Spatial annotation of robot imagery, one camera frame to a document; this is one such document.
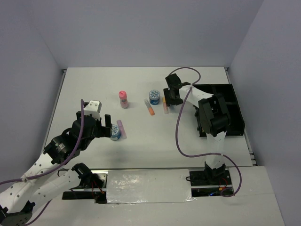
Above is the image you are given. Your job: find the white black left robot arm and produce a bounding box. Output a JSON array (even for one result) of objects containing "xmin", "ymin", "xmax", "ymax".
[{"xmin": 0, "ymin": 112, "xmax": 112, "ymax": 226}]

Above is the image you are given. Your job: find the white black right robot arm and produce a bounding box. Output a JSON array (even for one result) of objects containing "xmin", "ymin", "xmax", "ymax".
[{"xmin": 164, "ymin": 73, "xmax": 230, "ymax": 184}]

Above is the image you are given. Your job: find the pink highlighter orange cap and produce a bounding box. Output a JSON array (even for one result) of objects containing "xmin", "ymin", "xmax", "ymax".
[{"xmin": 162, "ymin": 97, "xmax": 168, "ymax": 114}]

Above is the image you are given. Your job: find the blue paint jar far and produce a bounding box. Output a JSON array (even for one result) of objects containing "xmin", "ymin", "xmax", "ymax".
[{"xmin": 149, "ymin": 89, "xmax": 160, "ymax": 105}]

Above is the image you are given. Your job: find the blue paint jar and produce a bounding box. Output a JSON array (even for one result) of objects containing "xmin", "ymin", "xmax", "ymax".
[
  {"xmin": 149, "ymin": 89, "xmax": 160, "ymax": 105},
  {"xmin": 110, "ymin": 124, "xmax": 121, "ymax": 141}
]

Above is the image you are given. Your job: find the blue paint jar near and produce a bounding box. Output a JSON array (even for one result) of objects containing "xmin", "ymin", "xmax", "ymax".
[{"xmin": 110, "ymin": 124, "xmax": 121, "ymax": 141}]

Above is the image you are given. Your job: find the purple highlighter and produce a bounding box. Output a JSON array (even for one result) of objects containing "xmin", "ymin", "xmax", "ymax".
[{"xmin": 117, "ymin": 120, "xmax": 127, "ymax": 139}]

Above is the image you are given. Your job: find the orange-capped clear highlighter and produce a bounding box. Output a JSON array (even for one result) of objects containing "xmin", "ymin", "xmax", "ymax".
[{"xmin": 144, "ymin": 99, "xmax": 155, "ymax": 116}]

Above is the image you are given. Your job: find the pink-capped marker tube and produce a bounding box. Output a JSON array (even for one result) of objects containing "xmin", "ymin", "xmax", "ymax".
[{"xmin": 119, "ymin": 90, "xmax": 128, "ymax": 108}]

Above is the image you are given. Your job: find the black four-compartment organizer tray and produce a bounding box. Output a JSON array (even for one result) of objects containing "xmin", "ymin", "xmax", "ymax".
[{"xmin": 194, "ymin": 84, "xmax": 245, "ymax": 137}]

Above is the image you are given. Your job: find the silver tape-covered panel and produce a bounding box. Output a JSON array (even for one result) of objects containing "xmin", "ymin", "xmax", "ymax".
[{"xmin": 106, "ymin": 169, "xmax": 193, "ymax": 204}]

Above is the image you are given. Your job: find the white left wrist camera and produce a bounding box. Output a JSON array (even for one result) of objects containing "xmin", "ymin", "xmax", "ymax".
[{"xmin": 84, "ymin": 100, "xmax": 102, "ymax": 120}]

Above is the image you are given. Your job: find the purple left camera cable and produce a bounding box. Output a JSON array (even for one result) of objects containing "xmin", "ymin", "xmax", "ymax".
[{"xmin": 0, "ymin": 98, "xmax": 91, "ymax": 226}]

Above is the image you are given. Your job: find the purple camera cable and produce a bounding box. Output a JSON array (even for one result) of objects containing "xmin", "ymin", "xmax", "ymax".
[
  {"xmin": 169, "ymin": 67, "xmax": 243, "ymax": 198},
  {"xmin": 0, "ymin": 98, "xmax": 91, "ymax": 226}
]

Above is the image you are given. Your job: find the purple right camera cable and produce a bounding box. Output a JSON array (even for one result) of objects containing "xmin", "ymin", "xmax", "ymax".
[{"xmin": 169, "ymin": 67, "xmax": 243, "ymax": 198}]

